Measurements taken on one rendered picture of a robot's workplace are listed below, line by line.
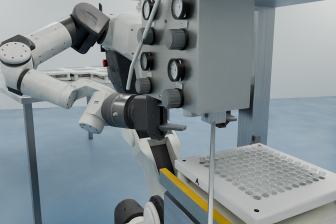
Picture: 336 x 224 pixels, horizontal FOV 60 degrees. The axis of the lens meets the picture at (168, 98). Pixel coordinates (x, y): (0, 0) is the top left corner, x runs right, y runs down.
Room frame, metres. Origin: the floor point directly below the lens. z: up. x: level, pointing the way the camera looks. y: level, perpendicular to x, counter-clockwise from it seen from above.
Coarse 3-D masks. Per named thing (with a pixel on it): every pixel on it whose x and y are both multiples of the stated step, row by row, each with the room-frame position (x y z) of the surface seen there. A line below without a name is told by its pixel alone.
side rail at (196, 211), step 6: (162, 174) 0.60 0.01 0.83; (162, 180) 0.60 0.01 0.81; (168, 180) 0.58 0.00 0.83; (168, 186) 0.58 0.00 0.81; (174, 186) 0.55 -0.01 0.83; (174, 192) 0.55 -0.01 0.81; (180, 192) 0.53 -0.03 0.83; (180, 198) 0.53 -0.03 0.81; (186, 198) 0.51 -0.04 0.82; (186, 204) 0.51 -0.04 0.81; (192, 204) 0.49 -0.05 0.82; (192, 210) 0.49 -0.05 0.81; (198, 210) 0.47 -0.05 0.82; (198, 216) 0.47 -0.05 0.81; (204, 216) 0.45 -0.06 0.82; (204, 222) 0.45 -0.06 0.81; (216, 222) 0.42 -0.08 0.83
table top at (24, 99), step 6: (0, 78) 2.48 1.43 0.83; (0, 84) 2.10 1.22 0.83; (108, 84) 2.10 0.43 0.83; (0, 90) 1.97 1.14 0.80; (6, 90) 1.82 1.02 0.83; (12, 96) 1.70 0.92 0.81; (18, 96) 1.60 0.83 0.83; (24, 96) 1.60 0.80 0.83; (24, 102) 1.57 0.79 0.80; (30, 102) 1.59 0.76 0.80
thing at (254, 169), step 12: (228, 156) 0.59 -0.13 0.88; (240, 156) 0.59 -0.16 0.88; (252, 156) 0.58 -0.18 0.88; (264, 156) 0.59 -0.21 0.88; (228, 168) 0.52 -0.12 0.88; (240, 168) 0.52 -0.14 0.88; (252, 168) 0.52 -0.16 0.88; (264, 168) 0.53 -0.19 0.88; (276, 168) 0.52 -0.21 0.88; (288, 168) 0.54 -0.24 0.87; (300, 168) 0.52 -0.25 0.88; (240, 180) 0.48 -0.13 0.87; (252, 180) 0.47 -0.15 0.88; (264, 180) 0.48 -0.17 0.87; (276, 180) 0.48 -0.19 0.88; (288, 180) 0.48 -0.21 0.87
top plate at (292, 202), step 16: (256, 144) 0.69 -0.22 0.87; (176, 160) 0.59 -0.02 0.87; (192, 160) 0.58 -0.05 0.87; (192, 176) 0.52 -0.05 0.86; (208, 176) 0.51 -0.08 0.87; (224, 192) 0.45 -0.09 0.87; (240, 192) 0.45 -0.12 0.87; (288, 192) 0.45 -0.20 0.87; (304, 192) 0.45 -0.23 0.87; (320, 192) 0.45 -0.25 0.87; (240, 208) 0.40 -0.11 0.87; (256, 208) 0.40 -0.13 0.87; (272, 208) 0.40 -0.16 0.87; (288, 208) 0.40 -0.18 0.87; (304, 208) 0.42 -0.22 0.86
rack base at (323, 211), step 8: (192, 184) 0.57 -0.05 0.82; (200, 192) 0.53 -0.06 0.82; (216, 200) 0.50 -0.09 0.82; (216, 208) 0.48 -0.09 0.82; (224, 208) 0.48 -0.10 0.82; (320, 208) 0.48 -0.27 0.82; (328, 208) 0.48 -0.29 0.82; (224, 216) 0.45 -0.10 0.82; (232, 216) 0.45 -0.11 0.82; (296, 216) 0.45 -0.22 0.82; (304, 216) 0.45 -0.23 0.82; (312, 216) 0.45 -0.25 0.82; (320, 216) 0.45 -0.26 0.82; (328, 216) 0.45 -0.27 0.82
